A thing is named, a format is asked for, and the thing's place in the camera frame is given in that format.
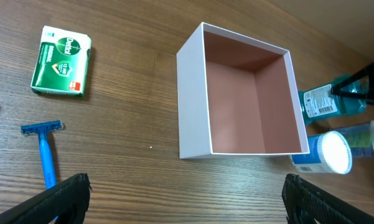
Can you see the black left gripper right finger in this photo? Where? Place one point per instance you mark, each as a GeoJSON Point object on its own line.
{"type": "Point", "coordinates": [307, 203]}

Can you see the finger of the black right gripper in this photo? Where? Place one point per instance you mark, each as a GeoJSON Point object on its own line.
{"type": "Point", "coordinates": [365, 79]}

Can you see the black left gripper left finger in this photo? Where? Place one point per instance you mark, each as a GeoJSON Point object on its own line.
{"type": "Point", "coordinates": [64, 203]}

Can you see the teal mouthwash bottle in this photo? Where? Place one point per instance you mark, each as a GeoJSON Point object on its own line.
{"type": "Point", "coordinates": [319, 103]}

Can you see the clear spray bottle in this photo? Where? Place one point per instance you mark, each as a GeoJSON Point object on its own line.
{"type": "Point", "coordinates": [360, 138]}

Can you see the white pink-lined box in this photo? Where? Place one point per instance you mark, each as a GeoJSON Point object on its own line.
{"type": "Point", "coordinates": [237, 97]}

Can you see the blue disposable razor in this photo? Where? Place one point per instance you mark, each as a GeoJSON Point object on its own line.
{"type": "Point", "coordinates": [42, 131]}

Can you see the green soap box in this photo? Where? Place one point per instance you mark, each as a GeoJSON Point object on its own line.
{"type": "Point", "coordinates": [62, 64]}

